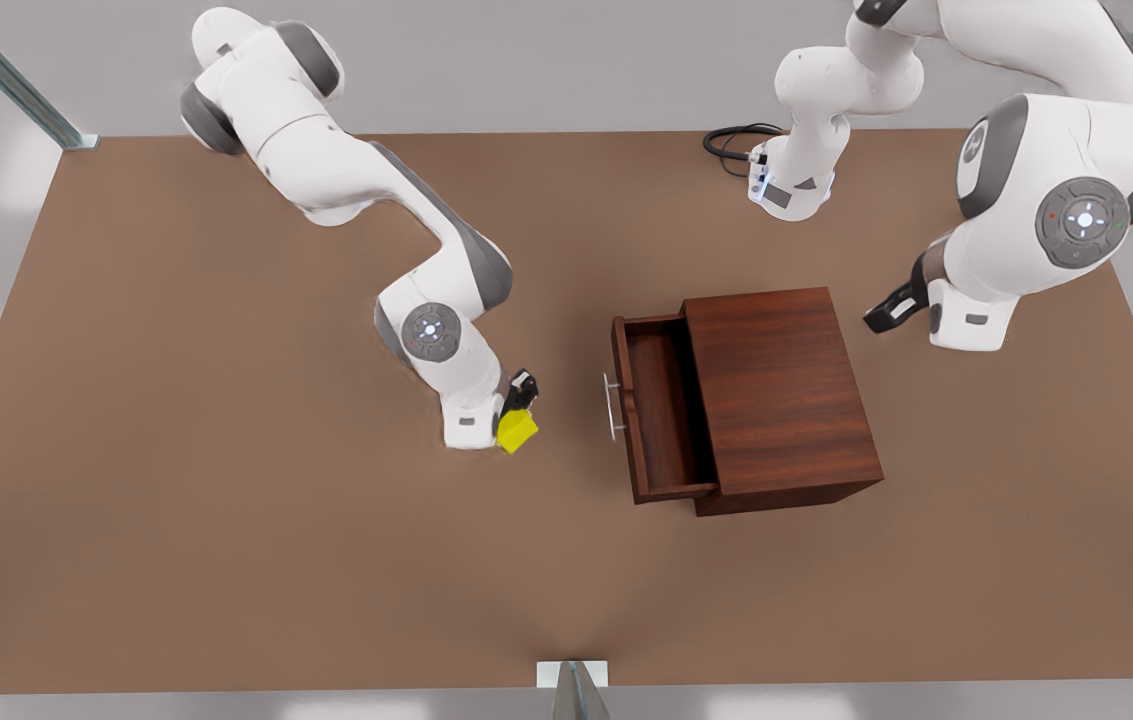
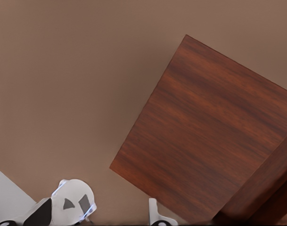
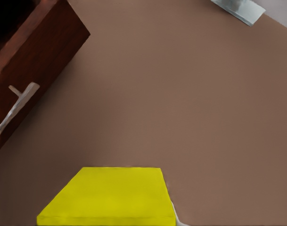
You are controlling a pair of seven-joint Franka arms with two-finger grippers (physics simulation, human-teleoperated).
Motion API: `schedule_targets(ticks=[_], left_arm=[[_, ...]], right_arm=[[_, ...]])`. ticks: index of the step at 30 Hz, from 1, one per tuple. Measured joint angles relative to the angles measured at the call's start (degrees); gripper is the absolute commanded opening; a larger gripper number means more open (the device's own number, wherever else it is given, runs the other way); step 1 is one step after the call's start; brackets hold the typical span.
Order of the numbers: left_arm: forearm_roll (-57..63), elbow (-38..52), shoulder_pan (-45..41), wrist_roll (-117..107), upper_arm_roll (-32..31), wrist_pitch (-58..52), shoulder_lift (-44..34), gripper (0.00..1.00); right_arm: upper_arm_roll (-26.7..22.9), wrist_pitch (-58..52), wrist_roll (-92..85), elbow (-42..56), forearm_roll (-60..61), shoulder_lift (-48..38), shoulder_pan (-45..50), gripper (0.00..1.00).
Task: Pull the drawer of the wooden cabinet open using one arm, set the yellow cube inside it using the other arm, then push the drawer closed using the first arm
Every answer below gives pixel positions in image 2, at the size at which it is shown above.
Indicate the dark brown wooden box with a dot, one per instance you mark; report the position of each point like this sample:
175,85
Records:
204,127

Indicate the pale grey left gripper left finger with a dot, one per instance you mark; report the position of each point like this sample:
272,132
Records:
40,213

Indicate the white rounded object grey patches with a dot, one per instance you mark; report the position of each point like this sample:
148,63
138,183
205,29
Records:
73,190

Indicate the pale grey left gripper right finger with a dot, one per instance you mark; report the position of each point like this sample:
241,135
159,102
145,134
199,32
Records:
153,212

